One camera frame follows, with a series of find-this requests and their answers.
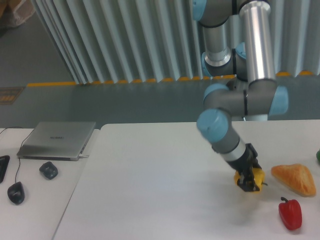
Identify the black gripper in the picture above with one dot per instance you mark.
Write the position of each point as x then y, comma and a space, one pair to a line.
243, 165

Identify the yellow bell pepper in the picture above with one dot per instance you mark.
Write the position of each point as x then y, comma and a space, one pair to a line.
259, 177

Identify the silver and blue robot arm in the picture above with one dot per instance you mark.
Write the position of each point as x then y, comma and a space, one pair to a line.
256, 66

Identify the red bell pepper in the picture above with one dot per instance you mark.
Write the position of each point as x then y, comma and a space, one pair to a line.
290, 213

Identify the green pepper at edge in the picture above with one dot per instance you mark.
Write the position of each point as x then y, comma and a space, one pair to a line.
318, 156

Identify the triangular orange pastry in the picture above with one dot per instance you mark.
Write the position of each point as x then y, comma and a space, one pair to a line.
297, 177

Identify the silver closed laptop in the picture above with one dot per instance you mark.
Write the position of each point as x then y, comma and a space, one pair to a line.
61, 140

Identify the dark earbuds case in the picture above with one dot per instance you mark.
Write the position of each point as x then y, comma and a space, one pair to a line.
49, 170

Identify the white folding partition screen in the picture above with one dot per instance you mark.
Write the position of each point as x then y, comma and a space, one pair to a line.
120, 41

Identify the black computer mouse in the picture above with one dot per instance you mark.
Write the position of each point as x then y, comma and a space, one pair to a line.
16, 193

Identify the black keyboard corner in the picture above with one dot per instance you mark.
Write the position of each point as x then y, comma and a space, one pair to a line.
4, 162

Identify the yellow floor sign sticker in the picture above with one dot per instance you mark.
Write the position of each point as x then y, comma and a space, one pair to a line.
8, 95

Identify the brown cardboard box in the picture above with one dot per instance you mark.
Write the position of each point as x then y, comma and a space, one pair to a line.
14, 13

